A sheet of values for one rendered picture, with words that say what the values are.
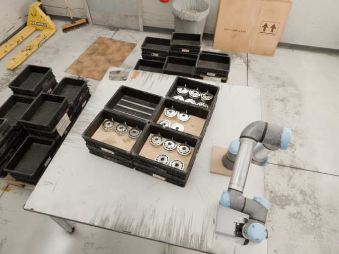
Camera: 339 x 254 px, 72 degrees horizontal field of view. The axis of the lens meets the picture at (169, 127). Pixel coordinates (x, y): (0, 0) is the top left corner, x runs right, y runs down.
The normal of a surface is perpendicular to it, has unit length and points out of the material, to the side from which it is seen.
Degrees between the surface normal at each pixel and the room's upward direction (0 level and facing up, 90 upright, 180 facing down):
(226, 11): 79
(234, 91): 0
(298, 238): 0
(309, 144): 0
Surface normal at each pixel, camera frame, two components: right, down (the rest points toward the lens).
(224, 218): 0.01, -0.63
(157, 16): -0.21, 0.76
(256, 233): -0.03, -0.38
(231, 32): -0.19, 0.58
